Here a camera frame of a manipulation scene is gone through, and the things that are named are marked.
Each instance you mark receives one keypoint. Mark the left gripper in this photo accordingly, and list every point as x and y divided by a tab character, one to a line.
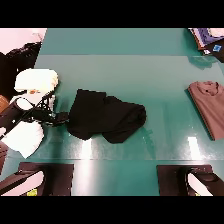
61	119

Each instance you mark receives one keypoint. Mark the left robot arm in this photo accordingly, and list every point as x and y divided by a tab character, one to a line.
13	115

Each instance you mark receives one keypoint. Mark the white garment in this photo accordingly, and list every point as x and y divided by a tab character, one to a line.
35	80

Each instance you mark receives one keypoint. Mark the brown shirt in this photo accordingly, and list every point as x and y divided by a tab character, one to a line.
210	103

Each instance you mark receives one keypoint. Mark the purple garment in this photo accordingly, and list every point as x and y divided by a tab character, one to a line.
201	36

